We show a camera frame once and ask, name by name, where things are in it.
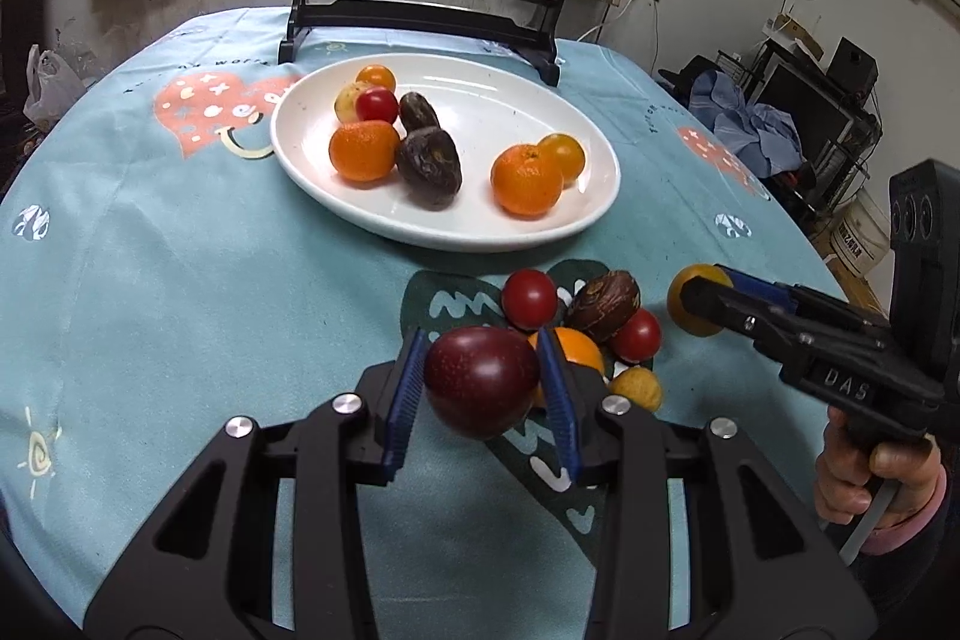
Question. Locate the yellow-orange round fruit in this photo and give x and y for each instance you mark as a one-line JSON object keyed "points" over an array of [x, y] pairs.
{"points": [[568, 154]]}

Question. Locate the large orange persimmon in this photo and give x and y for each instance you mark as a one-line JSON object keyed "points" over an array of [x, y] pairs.
{"points": [[580, 349]]}

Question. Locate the white plastic bag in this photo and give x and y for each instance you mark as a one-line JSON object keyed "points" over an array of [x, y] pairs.
{"points": [[53, 88]]}

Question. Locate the light blue patterned tablecloth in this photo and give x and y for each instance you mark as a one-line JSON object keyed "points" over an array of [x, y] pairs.
{"points": [[155, 284]]}

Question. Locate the large orange mandarin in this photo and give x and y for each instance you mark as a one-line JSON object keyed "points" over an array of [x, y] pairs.
{"points": [[526, 181]]}

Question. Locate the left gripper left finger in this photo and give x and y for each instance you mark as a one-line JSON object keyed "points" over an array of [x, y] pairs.
{"points": [[358, 438]]}

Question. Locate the white oval plate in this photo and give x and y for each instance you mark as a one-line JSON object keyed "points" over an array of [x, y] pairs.
{"points": [[485, 110]]}

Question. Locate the blue clothes pile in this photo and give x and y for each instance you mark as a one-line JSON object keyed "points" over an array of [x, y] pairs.
{"points": [[765, 139]]}

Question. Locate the large dark purple fruit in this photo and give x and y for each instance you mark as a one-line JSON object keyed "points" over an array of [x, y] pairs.
{"points": [[429, 164]]}

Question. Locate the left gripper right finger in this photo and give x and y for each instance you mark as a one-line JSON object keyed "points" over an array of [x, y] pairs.
{"points": [[608, 441]]}

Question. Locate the dark red plum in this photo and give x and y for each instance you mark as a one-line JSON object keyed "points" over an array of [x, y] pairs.
{"points": [[481, 380]]}

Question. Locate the person's right hand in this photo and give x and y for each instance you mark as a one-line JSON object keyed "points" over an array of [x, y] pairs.
{"points": [[842, 472]]}

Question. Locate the small dark purple fruit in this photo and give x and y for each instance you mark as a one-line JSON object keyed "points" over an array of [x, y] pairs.
{"points": [[415, 113]]}

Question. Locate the orange tangerine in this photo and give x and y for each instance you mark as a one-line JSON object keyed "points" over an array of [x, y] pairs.
{"points": [[364, 152]]}

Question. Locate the dark brown passion fruit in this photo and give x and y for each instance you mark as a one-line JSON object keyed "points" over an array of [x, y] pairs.
{"points": [[604, 305]]}

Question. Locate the small yellow longan fruit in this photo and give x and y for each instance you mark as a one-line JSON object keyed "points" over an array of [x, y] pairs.
{"points": [[346, 103]]}

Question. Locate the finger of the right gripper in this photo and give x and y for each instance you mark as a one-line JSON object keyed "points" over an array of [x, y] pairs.
{"points": [[773, 332], [777, 294]]}

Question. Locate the small orange mandarin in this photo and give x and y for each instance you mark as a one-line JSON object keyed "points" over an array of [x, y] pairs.
{"points": [[377, 75]]}

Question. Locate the red cherry tomato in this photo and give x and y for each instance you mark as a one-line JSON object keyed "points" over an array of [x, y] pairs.
{"points": [[639, 339], [529, 299], [376, 104]]}

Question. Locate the green-yellow citrus fruit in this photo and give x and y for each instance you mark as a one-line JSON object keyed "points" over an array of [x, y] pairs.
{"points": [[686, 304]]}

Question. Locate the black metal rack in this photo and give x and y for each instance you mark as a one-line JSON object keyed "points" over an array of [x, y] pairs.
{"points": [[838, 136]]}

